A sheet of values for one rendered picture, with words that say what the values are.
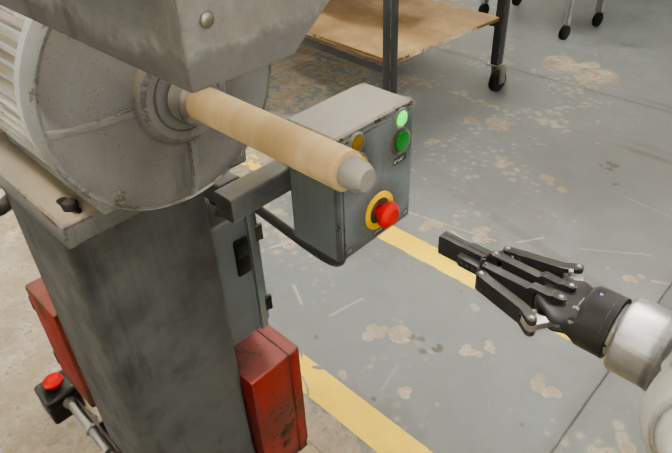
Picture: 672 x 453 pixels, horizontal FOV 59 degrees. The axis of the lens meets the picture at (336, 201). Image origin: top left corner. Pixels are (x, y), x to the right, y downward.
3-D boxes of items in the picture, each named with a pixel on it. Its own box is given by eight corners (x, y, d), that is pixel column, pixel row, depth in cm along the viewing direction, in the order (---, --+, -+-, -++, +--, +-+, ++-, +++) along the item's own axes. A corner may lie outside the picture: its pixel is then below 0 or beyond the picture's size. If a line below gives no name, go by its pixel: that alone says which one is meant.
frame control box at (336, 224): (215, 245, 99) (187, 102, 84) (308, 190, 111) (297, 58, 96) (319, 317, 84) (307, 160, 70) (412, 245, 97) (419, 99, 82)
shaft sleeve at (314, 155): (214, 81, 54) (216, 114, 55) (184, 88, 52) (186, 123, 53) (364, 145, 43) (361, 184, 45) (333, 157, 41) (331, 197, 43)
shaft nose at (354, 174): (360, 151, 43) (357, 181, 44) (337, 160, 42) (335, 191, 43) (381, 160, 42) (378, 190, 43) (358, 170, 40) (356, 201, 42)
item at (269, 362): (198, 411, 137) (166, 294, 116) (240, 378, 144) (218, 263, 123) (269, 481, 122) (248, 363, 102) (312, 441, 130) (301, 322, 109)
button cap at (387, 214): (364, 224, 86) (363, 201, 84) (382, 212, 89) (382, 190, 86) (384, 235, 84) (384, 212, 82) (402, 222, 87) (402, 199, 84)
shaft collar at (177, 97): (207, 67, 55) (210, 114, 57) (164, 76, 52) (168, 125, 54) (220, 72, 54) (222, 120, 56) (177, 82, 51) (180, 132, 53)
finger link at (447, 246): (485, 273, 77) (482, 276, 76) (440, 250, 81) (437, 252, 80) (487, 255, 75) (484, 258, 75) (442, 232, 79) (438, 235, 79)
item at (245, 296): (183, 313, 114) (111, 34, 83) (226, 285, 120) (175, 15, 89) (231, 354, 105) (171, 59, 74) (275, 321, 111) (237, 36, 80)
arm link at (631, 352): (675, 360, 68) (623, 334, 71) (700, 302, 63) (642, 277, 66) (644, 411, 63) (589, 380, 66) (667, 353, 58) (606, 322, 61)
